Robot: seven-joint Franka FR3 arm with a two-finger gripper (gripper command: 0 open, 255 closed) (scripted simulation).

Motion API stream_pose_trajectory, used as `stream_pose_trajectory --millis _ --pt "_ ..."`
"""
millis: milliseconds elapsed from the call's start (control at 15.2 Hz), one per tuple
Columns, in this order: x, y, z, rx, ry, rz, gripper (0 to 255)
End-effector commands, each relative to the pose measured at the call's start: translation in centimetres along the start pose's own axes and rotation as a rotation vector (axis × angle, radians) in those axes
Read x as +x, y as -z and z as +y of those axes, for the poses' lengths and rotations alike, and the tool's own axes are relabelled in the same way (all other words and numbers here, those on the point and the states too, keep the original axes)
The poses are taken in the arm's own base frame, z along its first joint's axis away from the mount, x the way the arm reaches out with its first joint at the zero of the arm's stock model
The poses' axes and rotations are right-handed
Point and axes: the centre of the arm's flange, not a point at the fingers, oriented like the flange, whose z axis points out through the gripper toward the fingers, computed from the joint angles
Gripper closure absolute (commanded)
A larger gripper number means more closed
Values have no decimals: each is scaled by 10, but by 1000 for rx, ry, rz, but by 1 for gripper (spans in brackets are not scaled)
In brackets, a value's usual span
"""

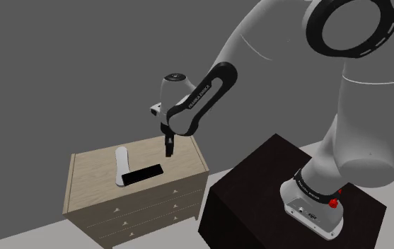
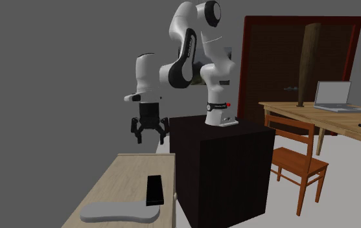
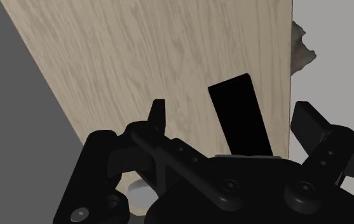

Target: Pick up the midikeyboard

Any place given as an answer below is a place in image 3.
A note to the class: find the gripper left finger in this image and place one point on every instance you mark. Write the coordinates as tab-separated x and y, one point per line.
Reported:
176	152

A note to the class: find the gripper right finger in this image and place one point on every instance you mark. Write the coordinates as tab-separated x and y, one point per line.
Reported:
311	127

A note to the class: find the pale grey round object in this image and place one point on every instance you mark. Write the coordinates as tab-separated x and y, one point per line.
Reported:
141	194

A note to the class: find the black flat rectangular object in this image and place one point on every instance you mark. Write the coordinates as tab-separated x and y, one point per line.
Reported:
240	118

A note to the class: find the grey rough-edged lump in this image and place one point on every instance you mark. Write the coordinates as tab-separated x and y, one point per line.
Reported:
299	52

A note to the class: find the light wooden table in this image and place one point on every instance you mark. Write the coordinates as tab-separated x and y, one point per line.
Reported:
127	62

